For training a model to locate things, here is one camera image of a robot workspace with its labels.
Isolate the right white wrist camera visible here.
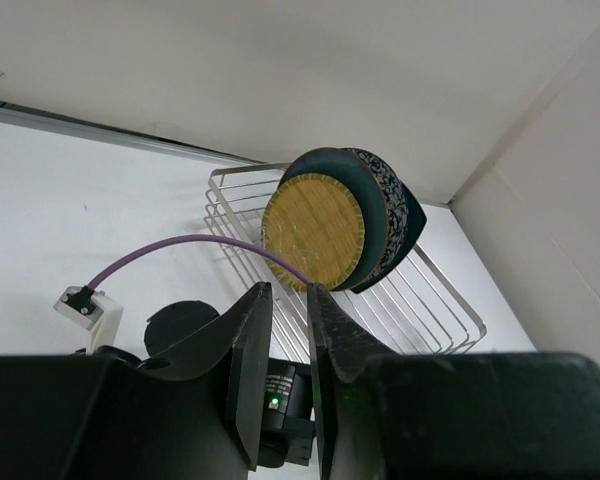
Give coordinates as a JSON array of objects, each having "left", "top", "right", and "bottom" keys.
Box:
[{"left": 54, "top": 286, "right": 124, "bottom": 355}]

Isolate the teal square plate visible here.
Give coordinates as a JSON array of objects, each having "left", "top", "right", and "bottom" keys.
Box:
[{"left": 352, "top": 183, "right": 427, "bottom": 294}]

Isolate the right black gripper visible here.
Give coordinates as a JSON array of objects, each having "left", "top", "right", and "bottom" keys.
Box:
[{"left": 144, "top": 299, "right": 316, "bottom": 471}]

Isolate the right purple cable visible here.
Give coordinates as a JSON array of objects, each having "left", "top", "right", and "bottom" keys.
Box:
[{"left": 82, "top": 233, "right": 312, "bottom": 296}]

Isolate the yellow woven round plate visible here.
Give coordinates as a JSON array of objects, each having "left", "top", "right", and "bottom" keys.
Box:
[{"left": 261, "top": 173, "right": 365, "bottom": 289}]

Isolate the wire dish rack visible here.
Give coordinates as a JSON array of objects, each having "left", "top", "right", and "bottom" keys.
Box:
[{"left": 205, "top": 164, "right": 487, "bottom": 363}]

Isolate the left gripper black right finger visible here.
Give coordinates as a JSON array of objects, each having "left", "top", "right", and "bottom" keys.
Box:
[{"left": 307, "top": 284, "right": 600, "bottom": 479}]

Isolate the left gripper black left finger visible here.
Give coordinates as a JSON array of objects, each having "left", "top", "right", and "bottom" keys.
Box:
[{"left": 0, "top": 282, "right": 272, "bottom": 479}]

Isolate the blue floral white plate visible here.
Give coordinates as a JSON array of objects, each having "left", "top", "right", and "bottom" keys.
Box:
[{"left": 348, "top": 147, "right": 408, "bottom": 280}]

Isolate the dark blue round plate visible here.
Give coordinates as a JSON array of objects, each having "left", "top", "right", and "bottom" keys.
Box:
[{"left": 278, "top": 147, "right": 389, "bottom": 291}]

